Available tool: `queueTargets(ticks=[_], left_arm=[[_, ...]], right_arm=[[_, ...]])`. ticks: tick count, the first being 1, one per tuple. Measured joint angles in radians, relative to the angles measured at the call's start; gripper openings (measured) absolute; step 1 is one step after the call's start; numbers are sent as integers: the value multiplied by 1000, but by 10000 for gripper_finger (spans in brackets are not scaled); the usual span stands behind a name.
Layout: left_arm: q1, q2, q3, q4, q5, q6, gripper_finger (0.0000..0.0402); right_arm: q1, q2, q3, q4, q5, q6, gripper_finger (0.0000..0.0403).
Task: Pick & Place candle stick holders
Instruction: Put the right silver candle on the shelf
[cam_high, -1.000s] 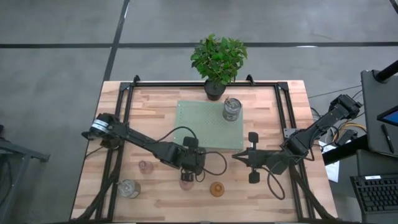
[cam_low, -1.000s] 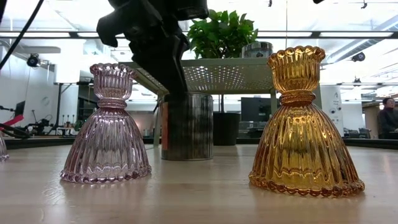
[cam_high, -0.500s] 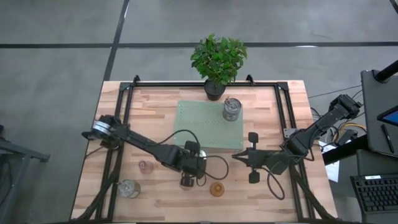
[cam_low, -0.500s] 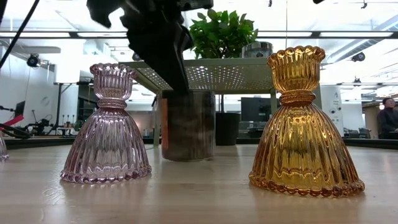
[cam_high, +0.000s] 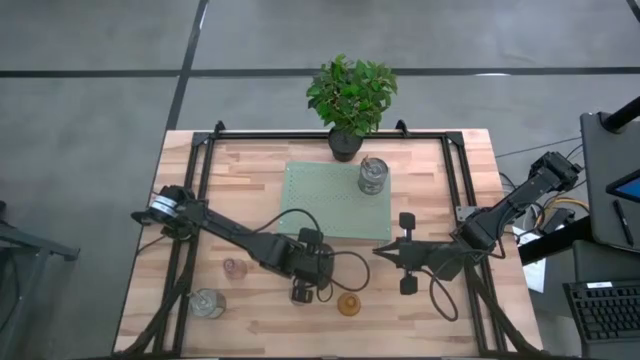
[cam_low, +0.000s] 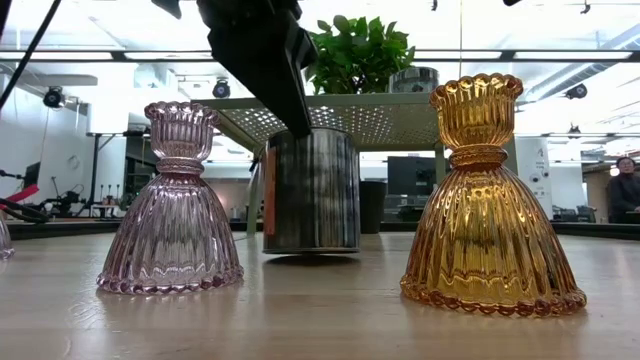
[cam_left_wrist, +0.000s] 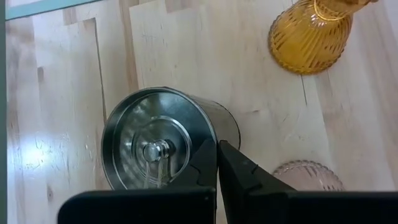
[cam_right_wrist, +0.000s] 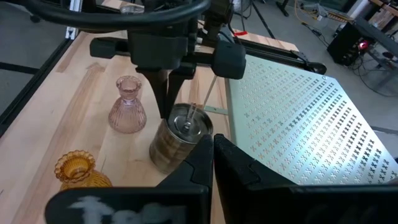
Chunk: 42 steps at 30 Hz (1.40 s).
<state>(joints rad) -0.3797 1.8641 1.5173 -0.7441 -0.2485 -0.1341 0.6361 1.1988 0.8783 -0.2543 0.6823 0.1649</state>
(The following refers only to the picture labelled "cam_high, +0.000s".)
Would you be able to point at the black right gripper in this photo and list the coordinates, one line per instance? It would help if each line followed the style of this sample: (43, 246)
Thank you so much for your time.
(407, 220)

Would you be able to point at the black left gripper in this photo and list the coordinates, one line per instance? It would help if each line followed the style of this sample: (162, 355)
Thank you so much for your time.
(317, 265)

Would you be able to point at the silver candle jar with tag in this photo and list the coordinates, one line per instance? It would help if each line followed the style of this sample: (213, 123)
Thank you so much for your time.
(372, 177)

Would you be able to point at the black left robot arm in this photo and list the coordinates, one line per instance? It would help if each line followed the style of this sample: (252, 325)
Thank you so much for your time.
(235, 235)

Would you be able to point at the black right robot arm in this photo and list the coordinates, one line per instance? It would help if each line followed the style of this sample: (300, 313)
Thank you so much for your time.
(505, 210)

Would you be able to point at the amber ribbed glass candle holder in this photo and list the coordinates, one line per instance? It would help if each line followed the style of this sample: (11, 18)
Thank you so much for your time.
(348, 304)

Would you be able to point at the pink ribbed glass candle holder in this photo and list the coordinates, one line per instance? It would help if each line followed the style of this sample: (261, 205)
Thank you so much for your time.
(235, 268)

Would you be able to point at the grey mounting plate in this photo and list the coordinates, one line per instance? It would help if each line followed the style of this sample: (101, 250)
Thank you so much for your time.
(465, 213)

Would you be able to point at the green perforated metal shelf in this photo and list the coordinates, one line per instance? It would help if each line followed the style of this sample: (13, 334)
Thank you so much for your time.
(325, 200)

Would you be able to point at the black plant pot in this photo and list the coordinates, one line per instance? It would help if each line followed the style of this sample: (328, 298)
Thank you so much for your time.
(345, 147)

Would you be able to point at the white paper sheet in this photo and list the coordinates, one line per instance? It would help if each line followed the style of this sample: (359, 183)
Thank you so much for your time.
(534, 275)

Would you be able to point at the green leafy plant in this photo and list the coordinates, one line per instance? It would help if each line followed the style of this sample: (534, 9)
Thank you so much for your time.
(350, 95)

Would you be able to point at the grey side desk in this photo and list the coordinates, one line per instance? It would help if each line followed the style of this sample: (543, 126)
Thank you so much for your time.
(600, 200)

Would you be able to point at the black keyboard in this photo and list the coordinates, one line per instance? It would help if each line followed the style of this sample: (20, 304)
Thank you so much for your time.
(605, 310)

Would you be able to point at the black pen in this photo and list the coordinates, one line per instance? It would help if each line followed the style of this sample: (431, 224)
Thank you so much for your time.
(623, 222)

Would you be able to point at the tablet with blue screen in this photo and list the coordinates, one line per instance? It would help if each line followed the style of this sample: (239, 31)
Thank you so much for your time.
(627, 189)

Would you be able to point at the black pole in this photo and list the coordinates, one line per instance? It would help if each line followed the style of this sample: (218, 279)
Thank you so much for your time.
(622, 117)

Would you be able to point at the grey metal stand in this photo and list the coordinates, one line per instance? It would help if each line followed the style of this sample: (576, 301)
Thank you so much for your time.
(30, 247)

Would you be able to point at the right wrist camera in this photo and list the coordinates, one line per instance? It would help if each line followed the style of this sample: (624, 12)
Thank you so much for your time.
(445, 262)

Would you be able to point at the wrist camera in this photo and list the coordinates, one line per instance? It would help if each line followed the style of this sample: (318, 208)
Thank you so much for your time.
(445, 262)
(310, 235)

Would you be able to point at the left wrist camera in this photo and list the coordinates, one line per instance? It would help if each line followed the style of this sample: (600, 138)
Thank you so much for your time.
(310, 235)

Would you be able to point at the black aluminium frame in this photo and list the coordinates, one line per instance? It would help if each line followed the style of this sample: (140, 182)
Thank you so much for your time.
(280, 135)

